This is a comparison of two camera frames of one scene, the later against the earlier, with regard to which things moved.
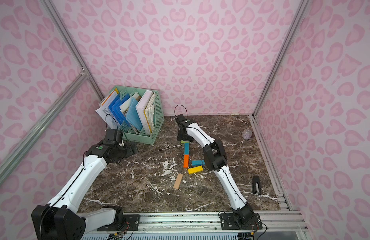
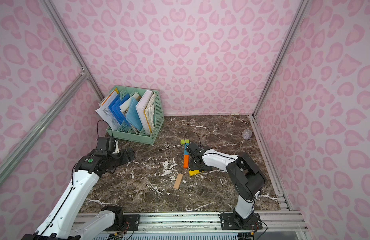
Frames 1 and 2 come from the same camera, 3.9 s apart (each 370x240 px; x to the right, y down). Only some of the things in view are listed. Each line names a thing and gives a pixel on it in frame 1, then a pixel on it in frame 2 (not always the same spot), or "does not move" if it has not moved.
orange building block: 186,161 does not move
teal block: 186,148 does not move
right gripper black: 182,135 to 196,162
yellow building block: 195,169 does not move
